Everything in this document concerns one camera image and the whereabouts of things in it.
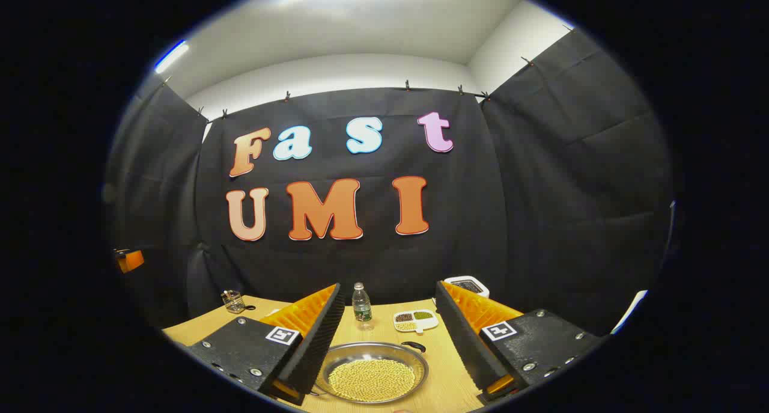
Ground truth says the row of black clips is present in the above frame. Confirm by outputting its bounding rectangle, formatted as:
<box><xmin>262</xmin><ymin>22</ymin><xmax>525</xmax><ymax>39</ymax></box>
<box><xmin>161</xmin><ymin>23</ymin><xmax>571</xmax><ymax>119</ymax></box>

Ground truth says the black backdrop cloth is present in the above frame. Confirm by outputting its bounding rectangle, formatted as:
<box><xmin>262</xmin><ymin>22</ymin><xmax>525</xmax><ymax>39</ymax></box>
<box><xmin>102</xmin><ymin>28</ymin><xmax>676</xmax><ymax>335</ymax></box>

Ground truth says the clear plastic water bottle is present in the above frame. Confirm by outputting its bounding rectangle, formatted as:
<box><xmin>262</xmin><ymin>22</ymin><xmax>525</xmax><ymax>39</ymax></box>
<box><xmin>352</xmin><ymin>282</ymin><xmax>374</xmax><ymax>331</ymax></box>

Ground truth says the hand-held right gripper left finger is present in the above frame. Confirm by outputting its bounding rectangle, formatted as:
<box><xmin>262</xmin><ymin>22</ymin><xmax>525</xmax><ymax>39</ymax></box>
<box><xmin>187</xmin><ymin>283</ymin><xmax>346</xmax><ymax>406</ymax></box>

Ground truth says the stainless steel pot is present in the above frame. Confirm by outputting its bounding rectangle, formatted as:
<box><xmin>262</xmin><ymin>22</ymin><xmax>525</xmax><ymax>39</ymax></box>
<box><xmin>309</xmin><ymin>341</ymin><xmax>430</xmax><ymax>405</ymax></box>

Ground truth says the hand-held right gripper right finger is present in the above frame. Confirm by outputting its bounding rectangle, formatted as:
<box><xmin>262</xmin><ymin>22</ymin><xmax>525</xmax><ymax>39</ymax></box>
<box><xmin>435</xmin><ymin>281</ymin><xmax>604</xmax><ymax>405</ymax></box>

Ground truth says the white divided dish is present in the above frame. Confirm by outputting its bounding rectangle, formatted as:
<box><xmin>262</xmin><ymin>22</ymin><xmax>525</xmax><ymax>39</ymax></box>
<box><xmin>393</xmin><ymin>309</ymin><xmax>440</xmax><ymax>334</ymax></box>

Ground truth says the white toaster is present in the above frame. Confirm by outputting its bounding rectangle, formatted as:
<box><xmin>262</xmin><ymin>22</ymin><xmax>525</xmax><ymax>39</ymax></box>
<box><xmin>443</xmin><ymin>275</ymin><xmax>490</xmax><ymax>298</ymax></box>

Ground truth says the pile of soybeans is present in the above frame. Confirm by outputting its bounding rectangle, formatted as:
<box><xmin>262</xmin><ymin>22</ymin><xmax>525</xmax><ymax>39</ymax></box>
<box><xmin>328</xmin><ymin>359</ymin><xmax>416</xmax><ymax>402</ymax></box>

